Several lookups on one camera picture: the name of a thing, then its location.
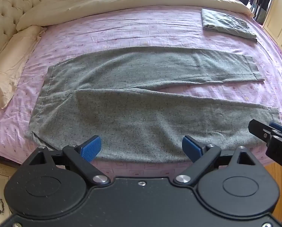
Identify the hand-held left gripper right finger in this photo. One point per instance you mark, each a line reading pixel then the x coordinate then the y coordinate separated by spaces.
pixel 190 148

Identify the cream duvet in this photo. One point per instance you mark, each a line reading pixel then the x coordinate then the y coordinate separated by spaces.
pixel 122 2

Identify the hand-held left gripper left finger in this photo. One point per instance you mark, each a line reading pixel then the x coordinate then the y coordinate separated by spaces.
pixel 91 147

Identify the tufted beige headboard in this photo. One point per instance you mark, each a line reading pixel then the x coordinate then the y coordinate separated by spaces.
pixel 8 11

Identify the pink patterned bed sheet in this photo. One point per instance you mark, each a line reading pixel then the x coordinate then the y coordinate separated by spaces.
pixel 141 33

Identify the grey speckled pants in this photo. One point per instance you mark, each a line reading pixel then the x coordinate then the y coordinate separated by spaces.
pixel 136 113

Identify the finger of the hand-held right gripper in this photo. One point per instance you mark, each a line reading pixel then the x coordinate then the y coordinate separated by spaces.
pixel 279 127
pixel 259 130

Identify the cream wardrobe door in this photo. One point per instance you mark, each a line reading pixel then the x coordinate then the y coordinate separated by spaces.
pixel 281 14

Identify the cream pillow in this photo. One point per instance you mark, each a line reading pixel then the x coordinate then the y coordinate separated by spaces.
pixel 9 63

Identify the folded grey pants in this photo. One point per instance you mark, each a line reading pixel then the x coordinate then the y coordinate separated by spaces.
pixel 227 23

